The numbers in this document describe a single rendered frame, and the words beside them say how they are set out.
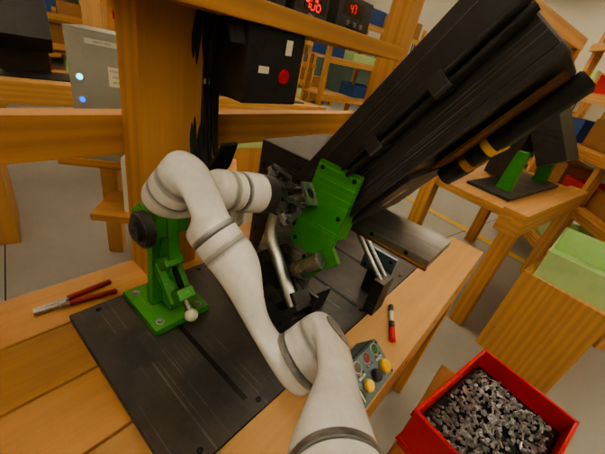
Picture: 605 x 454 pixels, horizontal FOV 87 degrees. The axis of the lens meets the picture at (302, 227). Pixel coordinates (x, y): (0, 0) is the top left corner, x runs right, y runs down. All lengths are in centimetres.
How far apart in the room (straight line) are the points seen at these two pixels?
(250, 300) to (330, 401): 18
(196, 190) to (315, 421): 31
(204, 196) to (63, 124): 42
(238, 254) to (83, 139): 48
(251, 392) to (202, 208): 38
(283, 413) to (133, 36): 74
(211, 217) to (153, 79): 37
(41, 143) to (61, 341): 39
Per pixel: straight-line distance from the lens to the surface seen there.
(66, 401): 74
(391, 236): 80
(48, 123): 80
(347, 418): 35
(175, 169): 46
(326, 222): 72
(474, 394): 91
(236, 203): 54
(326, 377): 38
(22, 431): 74
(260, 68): 76
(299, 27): 80
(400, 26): 149
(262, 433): 65
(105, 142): 84
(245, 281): 45
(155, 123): 77
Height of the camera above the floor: 148
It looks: 29 degrees down
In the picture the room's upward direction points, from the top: 13 degrees clockwise
